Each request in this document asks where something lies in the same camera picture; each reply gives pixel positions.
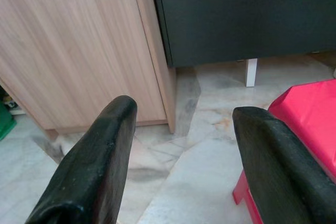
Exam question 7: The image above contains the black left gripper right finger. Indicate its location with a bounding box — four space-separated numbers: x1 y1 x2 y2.
232 106 336 224

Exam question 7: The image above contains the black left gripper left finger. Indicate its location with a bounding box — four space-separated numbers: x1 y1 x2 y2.
25 94 138 224

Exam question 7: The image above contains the red plastic stool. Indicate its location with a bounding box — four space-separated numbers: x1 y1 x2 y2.
232 78 336 224

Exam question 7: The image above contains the green plastic box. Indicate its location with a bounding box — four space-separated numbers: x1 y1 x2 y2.
0 99 17 142

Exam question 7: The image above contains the white cabinet leg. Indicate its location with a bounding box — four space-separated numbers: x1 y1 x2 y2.
245 58 259 88

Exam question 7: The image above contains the light wooden cabinet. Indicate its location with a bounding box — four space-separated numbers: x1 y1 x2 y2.
0 0 177 141

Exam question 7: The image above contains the black low cabinet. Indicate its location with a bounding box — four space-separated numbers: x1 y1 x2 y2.
148 0 336 69

